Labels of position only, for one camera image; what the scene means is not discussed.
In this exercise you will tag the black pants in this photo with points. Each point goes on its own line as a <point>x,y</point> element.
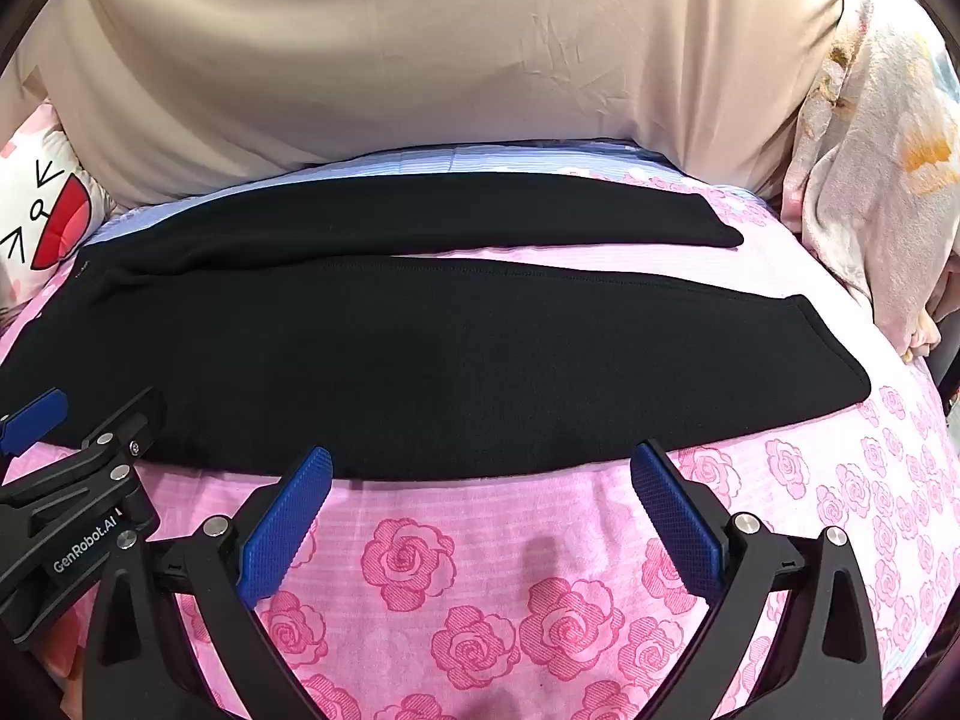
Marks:
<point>375,352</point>

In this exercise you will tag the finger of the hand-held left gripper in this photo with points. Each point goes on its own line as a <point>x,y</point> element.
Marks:
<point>34,411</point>
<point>131,424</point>

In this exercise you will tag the pink rose print bedsheet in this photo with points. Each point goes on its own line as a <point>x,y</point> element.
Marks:
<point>487,540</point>

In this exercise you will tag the pale floral blanket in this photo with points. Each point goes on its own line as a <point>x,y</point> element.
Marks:
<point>862,165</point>

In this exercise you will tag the beige quilt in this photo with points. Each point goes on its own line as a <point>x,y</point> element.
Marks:
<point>375,52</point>

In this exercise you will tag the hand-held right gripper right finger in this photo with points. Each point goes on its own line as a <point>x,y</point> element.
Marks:
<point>675,525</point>

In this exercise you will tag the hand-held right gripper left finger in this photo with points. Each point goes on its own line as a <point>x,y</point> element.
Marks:
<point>289,525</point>

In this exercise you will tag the white cartoon face pillow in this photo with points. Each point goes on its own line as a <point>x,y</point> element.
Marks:
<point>37,202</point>

